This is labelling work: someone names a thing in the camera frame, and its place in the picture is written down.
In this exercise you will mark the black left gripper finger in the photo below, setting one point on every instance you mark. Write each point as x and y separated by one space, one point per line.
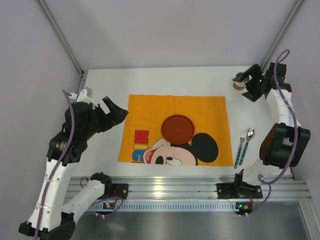
105 125
117 114

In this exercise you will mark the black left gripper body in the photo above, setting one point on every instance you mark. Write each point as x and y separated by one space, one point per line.
102 114

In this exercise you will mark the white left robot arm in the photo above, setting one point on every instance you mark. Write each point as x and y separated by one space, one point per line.
52 218

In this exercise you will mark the aluminium mounting rail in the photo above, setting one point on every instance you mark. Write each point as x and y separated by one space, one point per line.
202 188

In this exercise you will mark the slotted grey cable duct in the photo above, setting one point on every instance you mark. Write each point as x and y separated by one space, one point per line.
178 206

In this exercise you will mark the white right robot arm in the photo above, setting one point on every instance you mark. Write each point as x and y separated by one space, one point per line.
285 143

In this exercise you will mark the metal cup brown base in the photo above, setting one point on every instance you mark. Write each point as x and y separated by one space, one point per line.
240 85

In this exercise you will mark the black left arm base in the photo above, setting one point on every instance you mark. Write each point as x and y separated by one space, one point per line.
117 191

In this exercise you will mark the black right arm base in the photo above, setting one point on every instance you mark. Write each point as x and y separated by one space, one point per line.
238 189

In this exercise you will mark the red round plate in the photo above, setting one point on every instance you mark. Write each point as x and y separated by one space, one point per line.
177 129

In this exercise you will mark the fork with teal handle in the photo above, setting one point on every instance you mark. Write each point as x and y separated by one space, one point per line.
242 139

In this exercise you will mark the orange cartoon mouse towel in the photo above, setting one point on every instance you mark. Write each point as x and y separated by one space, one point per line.
143 142

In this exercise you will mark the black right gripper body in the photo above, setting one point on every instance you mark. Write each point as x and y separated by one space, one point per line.
251 83

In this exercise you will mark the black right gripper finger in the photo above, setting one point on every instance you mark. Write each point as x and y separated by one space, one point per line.
252 71
252 96

